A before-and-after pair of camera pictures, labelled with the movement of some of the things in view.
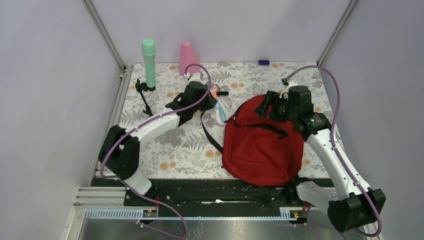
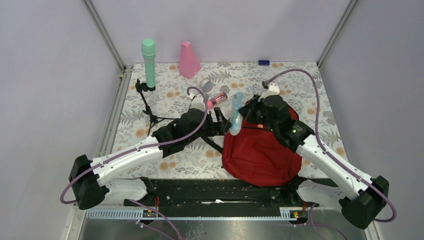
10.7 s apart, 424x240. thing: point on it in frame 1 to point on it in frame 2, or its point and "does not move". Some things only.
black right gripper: (261, 110) to (248, 111)
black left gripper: (211, 102) to (221, 127)
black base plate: (215, 193) does not move
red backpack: (261, 151) does not move
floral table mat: (193, 148) does not move
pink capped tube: (213, 90) to (216, 99)
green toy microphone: (148, 46) does not move
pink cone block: (187, 56) does not move
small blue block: (265, 62) does not move
